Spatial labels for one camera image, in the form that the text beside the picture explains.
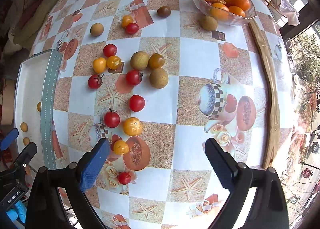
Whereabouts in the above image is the brown round longan fruit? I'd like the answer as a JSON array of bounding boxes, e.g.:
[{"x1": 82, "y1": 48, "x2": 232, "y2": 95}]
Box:
[{"x1": 149, "y1": 68, "x2": 169, "y2": 89}]

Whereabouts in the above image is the blue gloved hand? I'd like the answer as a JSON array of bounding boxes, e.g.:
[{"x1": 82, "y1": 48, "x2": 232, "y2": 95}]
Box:
[{"x1": 7, "y1": 200, "x2": 27, "y2": 224}]

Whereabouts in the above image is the tan longan in tray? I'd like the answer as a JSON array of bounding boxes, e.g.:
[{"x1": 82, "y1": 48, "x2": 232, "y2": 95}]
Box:
[
  {"x1": 20, "y1": 122, "x2": 28, "y2": 132},
  {"x1": 23, "y1": 137, "x2": 30, "y2": 146}
]

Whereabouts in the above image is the small red tomato bottom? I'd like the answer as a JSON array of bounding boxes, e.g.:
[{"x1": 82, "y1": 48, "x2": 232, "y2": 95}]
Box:
[{"x1": 118, "y1": 172, "x2": 132, "y2": 185}]

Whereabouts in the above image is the small yellow tomato near finger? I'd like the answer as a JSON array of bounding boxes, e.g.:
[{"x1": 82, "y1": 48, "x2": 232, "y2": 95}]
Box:
[{"x1": 113, "y1": 140, "x2": 130, "y2": 155}]

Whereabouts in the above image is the yellow fruit in tray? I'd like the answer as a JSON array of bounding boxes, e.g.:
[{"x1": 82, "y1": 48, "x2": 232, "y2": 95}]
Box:
[{"x1": 36, "y1": 102, "x2": 41, "y2": 112}]

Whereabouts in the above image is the red tomato with green stem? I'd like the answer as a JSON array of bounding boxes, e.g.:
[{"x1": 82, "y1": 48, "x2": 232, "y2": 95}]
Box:
[{"x1": 104, "y1": 108, "x2": 120, "y2": 128}]

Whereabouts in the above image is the large yellow tomato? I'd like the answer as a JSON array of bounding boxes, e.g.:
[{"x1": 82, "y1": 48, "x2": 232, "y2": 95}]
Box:
[{"x1": 123, "y1": 117, "x2": 143, "y2": 136}]

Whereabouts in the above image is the white tray with grey rim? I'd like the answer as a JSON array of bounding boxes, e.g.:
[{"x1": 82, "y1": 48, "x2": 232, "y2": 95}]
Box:
[{"x1": 14, "y1": 49, "x2": 62, "y2": 170}]

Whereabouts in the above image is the long wooden back scratcher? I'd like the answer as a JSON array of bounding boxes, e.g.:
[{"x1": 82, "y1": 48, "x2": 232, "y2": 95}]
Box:
[{"x1": 248, "y1": 20, "x2": 280, "y2": 169}]

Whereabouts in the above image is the red tomato with stem centre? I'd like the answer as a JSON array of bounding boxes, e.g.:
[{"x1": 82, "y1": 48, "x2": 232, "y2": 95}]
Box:
[{"x1": 125, "y1": 69, "x2": 143, "y2": 86}]

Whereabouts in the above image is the yellow tomato left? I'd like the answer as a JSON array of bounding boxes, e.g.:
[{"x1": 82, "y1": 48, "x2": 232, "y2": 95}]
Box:
[{"x1": 92, "y1": 57, "x2": 106, "y2": 74}]

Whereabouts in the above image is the yellow tomato right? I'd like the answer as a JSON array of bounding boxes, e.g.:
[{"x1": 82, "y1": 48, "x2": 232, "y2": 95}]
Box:
[{"x1": 107, "y1": 56, "x2": 121, "y2": 70}]

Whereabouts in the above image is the checkered patterned tablecloth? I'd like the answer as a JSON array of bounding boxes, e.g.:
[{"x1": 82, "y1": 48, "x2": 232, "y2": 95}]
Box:
[{"x1": 31, "y1": 0, "x2": 293, "y2": 228}]

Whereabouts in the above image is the brown longan centre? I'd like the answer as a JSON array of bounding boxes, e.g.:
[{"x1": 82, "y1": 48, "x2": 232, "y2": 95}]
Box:
[{"x1": 130, "y1": 51, "x2": 149, "y2": 70}]

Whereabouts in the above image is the amber tomato centre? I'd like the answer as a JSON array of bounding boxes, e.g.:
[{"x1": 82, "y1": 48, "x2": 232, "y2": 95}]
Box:
[{"x1": 149, "y1": 53, "x2": 165, "y2": 69}]

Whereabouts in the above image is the red tomato upper middle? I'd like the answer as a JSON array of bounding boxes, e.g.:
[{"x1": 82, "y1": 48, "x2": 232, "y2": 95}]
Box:
[{"x1": 103, "y1": 44, "x2": 117, "y2": 57}]

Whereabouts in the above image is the green sofa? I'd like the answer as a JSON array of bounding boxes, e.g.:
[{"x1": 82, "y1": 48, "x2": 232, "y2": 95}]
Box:
[{"x1": 11, "y1": 0, "x2": 59, "y2": 50}]

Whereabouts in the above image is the brown longan upper left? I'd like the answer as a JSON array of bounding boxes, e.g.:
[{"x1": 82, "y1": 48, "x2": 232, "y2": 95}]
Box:
[{"x1": 90, "y1": 23, "x2": 104, "y2": 37}]

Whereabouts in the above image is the brown longan beside bowl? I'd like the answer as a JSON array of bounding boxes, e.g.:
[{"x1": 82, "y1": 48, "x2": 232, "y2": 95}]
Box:
[{"x1": 199, "y1": 15, "x2": 218, "y2": 31}]

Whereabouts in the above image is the red tomato top pair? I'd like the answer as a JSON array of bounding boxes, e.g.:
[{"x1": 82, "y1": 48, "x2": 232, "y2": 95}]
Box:
[{"x1": 125, "y1": 22, "x2": 139, "y2": 34}]

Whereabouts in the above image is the orange mandarin front left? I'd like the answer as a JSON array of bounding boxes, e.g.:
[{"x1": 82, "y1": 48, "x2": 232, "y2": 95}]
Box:
[{"x1": 210, "y1": 3, "x2": 229, "y2": 21}]

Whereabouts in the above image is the orange mandarin front right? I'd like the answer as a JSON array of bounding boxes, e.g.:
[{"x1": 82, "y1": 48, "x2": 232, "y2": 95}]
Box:
[{"x1": 228, "y1": 6, "x2": 246, "y2": 18}]

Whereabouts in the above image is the orange tomato top pair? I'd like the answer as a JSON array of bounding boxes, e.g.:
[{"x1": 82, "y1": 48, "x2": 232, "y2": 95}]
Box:
[{"x1": 121, "y1": 15, "x2": 134, "y2": 28}]

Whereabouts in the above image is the glass fruit bowl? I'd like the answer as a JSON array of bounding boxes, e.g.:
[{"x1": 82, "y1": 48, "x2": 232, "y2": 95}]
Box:
[{"x1": 193, "y1": 0, "x2": 257, "y2": 26}]

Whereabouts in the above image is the dark brown tomato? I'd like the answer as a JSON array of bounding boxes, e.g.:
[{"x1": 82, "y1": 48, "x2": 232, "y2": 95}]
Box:
[{"x1": 157, "y1": 6, "x2": 171, "y2": 18}]

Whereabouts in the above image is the orange mandarin back right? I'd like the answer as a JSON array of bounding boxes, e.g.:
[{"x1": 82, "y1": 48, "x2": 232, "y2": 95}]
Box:
[{"x1": 231, "y1": 0, "x2": 251, "y2": 11}]

